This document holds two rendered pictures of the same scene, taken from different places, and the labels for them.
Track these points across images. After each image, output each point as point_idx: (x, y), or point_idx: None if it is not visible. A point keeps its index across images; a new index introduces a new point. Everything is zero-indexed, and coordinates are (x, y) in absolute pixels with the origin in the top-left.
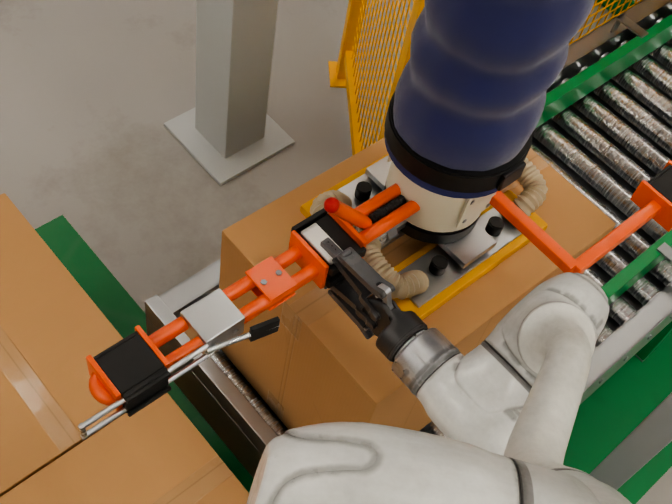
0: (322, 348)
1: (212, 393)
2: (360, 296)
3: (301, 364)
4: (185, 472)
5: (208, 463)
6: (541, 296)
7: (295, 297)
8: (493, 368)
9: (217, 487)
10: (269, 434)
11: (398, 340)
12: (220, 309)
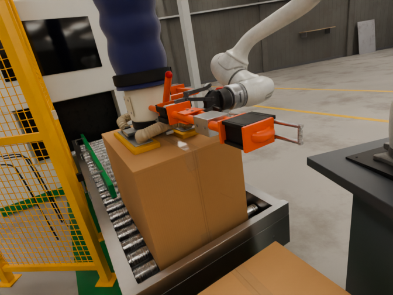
0: (210, 147)
1: (194, 271)
2: (204, 98)
3: (206, 179)
4: (241, 287)
5: (235, 275)
6: (221, 57)
7: (183, 151)
8: (243, 72)
9: (250, 271)
10: (224, 236)
11: (227, 91)
12: (207, 113)
